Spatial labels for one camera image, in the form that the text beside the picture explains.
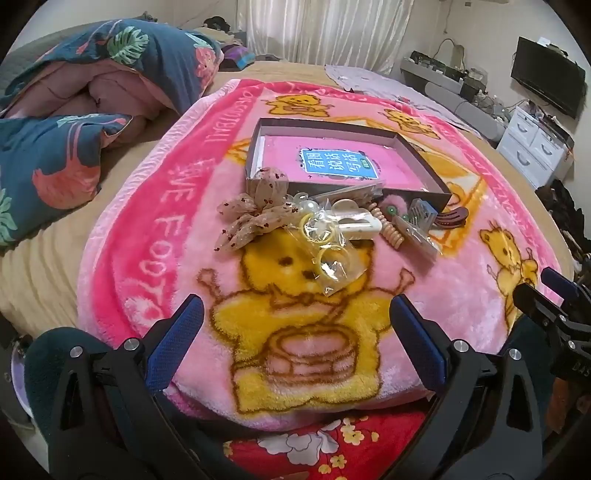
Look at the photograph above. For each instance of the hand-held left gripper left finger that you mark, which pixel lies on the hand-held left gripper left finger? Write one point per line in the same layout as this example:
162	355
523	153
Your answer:
181	331

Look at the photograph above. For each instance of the pink fluffy hair clip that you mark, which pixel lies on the pink fluffy hair clip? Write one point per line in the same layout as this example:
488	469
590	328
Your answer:
396	201

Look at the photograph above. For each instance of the pink bear printed blanket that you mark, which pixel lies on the pink bear printed blanket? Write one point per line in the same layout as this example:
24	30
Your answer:
184	230

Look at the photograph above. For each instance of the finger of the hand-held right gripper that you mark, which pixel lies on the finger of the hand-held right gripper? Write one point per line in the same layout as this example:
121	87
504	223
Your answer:
557	279
533	299

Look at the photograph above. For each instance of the spotted beige hair bow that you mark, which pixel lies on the spotted beige hair bow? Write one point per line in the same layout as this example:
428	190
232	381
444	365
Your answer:
251	221

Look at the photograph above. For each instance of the black flat television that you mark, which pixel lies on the black flat television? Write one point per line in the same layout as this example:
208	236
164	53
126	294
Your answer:
549	78

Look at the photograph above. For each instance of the brown claw clip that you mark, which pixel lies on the brown claw clip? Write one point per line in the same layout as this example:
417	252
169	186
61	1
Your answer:
455	217

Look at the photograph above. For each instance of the lilac cloth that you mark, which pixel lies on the lilac cloth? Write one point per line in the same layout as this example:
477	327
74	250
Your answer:
369	81

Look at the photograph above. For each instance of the white curtain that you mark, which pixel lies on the white curtain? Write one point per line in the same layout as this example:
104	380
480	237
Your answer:
323	27

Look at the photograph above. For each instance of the pink booklet with blue label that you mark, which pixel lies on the pink booklet with blue label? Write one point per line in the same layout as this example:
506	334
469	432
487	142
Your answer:
286	157

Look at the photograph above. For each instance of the dark clothing heap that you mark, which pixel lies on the dark clothing heap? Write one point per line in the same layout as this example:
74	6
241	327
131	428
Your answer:
561	207

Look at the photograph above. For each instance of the small pale green claw clip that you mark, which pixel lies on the small pale green claw clip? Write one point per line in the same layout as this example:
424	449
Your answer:
422	210

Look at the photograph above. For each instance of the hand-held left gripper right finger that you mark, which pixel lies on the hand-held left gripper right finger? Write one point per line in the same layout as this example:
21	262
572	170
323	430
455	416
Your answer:
418	342

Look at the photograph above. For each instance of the clear packet of hair clips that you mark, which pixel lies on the clear packet of hair clips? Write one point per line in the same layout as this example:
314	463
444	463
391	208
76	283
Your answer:
415	236

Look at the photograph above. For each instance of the white drawer cabinet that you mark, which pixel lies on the white drawer cabinet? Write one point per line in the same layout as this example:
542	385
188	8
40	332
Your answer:
531	138

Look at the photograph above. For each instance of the grey shelf unit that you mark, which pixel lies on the grey shelf unit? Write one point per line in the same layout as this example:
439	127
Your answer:
443	87

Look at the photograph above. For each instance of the white hair clip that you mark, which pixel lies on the white hair clip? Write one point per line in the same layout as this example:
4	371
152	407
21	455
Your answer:
358	227

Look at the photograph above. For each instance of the bed with beige sheet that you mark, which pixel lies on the bed with beige sheet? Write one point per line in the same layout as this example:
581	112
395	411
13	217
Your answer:
46	286

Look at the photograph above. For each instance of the red floral cloth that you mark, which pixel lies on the red floral cloth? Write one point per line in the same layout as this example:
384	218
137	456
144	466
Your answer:
323	443

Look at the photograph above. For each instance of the dark blue floral quilt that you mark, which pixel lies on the dark blue floral quilt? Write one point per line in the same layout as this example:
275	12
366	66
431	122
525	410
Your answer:
55	184

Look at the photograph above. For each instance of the purple striped cloth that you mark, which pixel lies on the purple striped cloth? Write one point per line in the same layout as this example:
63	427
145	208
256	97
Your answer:
236	55

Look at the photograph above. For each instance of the dark clothes pile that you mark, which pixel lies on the dark clothes pile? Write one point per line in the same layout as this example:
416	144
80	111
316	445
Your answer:
217	22

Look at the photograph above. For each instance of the grey cardboard box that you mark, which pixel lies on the grey cardboard box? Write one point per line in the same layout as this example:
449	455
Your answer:
323	123

